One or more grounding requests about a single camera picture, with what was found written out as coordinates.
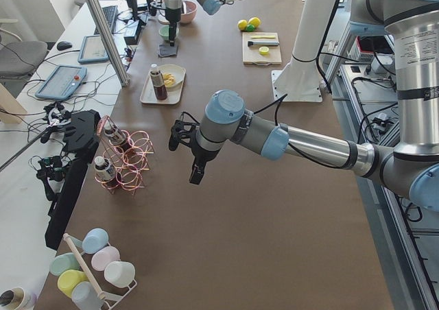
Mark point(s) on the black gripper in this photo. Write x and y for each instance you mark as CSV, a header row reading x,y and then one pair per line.
x,y
172,20
202,156

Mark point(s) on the tea bottle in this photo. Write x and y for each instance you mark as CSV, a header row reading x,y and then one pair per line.
x,y
158,84
106,172
117,138

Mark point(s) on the cream rectangular serving tray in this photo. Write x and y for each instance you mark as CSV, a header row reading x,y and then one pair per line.
x,y
148,97

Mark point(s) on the mint green bowl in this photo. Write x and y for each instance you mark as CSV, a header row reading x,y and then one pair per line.
x,y
164,33

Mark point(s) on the grey folded cloth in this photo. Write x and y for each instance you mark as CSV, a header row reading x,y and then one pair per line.
x,y
167,50

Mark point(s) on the white round plate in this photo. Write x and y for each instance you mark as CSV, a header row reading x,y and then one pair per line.
x,y
178,72

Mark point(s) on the pink ice bowl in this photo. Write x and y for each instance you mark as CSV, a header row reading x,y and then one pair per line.
x,y
187,12

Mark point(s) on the black keyboard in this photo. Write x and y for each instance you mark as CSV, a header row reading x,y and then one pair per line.
x,y
110,14

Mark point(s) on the yellow lemon lower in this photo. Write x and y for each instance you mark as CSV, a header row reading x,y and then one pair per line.
x,y
242,24

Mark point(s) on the yellow lemon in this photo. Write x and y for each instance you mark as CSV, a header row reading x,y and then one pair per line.
x,y
242,24
254,21

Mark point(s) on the steel muddler black tip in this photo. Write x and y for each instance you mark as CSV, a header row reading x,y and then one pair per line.
x,y
262,43

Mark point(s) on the blue teach pendant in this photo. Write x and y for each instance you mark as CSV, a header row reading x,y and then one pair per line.
x,y
62,83
92,50

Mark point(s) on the green lime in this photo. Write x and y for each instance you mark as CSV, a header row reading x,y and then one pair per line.
x,y
250,28

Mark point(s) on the wooden cutting board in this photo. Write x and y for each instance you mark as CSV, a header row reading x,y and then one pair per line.
x,y
251,55

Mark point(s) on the yellow plastic knife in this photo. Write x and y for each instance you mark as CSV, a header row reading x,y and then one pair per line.
x,y
263,37

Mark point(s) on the yellow lemon upper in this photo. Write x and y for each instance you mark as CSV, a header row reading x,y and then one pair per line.
x,y
254,21

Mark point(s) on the halved lemon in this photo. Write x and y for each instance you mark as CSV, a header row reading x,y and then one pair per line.
x,y
264,50

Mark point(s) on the black computer mouse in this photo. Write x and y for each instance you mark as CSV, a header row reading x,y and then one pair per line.
x,y
63,45

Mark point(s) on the black monitor stand left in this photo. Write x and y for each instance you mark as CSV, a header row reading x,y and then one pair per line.
x,y
81,139

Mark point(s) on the white cup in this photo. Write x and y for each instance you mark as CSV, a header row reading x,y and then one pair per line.
x,y
119,273

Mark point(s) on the pink cup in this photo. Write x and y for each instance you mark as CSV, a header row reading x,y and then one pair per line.
x,y
103,257

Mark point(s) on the white cup rack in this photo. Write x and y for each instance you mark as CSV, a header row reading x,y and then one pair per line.
x,y
111,300

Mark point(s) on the green cup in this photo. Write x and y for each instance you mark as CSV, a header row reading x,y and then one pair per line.
x,y
62,263

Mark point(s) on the grey blue cup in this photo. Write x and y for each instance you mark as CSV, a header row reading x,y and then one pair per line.
x,y
85,297

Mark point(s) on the yellow cup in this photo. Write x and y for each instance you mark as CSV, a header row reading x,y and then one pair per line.
x,y
69,279

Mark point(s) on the paper cup with brown contents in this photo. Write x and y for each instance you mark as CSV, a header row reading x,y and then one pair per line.
x,y
17,299

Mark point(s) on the braided ring bread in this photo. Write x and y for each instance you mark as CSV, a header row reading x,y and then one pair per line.
x,y
169,79

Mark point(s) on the copper wire bottle rack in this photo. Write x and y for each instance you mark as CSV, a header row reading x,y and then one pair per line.
x,y
130,165

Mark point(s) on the aluminium frame post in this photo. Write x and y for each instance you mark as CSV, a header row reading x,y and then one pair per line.
x,y
108,42

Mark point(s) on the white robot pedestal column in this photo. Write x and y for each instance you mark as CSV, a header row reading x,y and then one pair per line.
x,y
299,80

